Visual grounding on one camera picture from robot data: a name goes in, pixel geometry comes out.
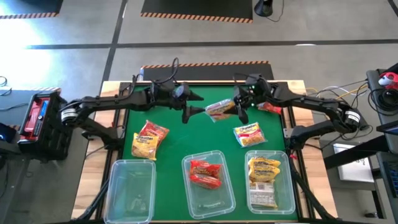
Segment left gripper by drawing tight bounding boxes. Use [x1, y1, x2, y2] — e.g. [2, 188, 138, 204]
[151, 82, 206, 124]

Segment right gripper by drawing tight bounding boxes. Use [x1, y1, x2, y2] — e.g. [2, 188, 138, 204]
[233, 73, 274, 125]

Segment Maruchan beef ramen pack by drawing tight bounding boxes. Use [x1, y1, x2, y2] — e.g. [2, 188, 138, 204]
[233, 121, 267, 148]
[204, 98, 238, 123]

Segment Maruchan creamy chicken ramen pack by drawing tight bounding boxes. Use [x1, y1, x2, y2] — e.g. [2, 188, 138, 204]
[248, 156, 282, 170]
[131, 133, 160, 162]
[248, 166, 280, 184]
[248, 180, 278, 208]

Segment green table mat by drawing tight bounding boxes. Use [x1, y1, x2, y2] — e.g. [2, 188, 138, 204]
[120, 85, 299, 222]

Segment black hazard-striped floor mat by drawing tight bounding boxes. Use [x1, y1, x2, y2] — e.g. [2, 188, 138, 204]
[139, 60, 275, 82]
[0, 86, 62, 131]
[0, 0, 65, 20]
[140, 0, 254, 24]

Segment clear plastic bin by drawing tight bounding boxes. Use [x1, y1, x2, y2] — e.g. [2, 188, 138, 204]
[104, 159, 157, 224]
[244, 149, 296, 216]
[181, 150, 236, 220]

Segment black stand base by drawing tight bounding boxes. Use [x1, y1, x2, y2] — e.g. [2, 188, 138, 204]
[253, 0, 274, 18]

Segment white board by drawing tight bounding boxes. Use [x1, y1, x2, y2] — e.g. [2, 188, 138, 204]
[333, 142, 376, 184]

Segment black side desk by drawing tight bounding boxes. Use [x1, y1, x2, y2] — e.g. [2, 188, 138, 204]
[366, 62, 398, 127]

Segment black and red tool case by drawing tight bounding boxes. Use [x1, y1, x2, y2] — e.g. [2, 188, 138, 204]
[17, 91, 78, 162]

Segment red and white device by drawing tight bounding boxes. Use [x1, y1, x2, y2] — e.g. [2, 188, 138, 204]
[377, 71, 398, 91]

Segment black keyboard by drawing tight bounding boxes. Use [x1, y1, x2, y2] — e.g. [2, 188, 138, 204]
[384, 161, 398, 200]

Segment black device with blue light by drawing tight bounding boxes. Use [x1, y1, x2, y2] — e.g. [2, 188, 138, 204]
[0, 122, 18, 154]

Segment black aluminium table frame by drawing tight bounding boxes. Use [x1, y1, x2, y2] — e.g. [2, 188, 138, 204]
[70, 80, 341, 224]

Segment yellow cable with plug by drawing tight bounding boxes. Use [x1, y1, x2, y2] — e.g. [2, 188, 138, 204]
[306, 84, 369, 103]

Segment black desk frame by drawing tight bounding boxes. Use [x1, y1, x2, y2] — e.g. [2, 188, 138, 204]
[322, 134, 389, 171]

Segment coiled black cable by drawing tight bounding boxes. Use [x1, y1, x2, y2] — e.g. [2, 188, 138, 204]
[368, 88, 398, 113]

